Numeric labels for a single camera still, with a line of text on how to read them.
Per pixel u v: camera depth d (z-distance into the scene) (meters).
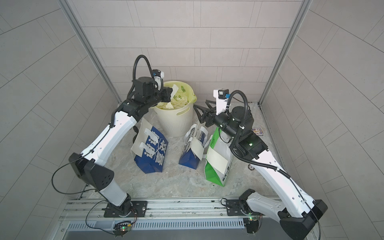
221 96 0.48
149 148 0.74
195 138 0.71
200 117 0.55
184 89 0.93
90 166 0.40
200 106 0.54
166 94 0.63
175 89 0.77
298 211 0.36
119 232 0.65
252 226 0.68
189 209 0.72
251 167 0.84
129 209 0.67
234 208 0.71
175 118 0.84
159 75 0.63
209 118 0.51
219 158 0.69
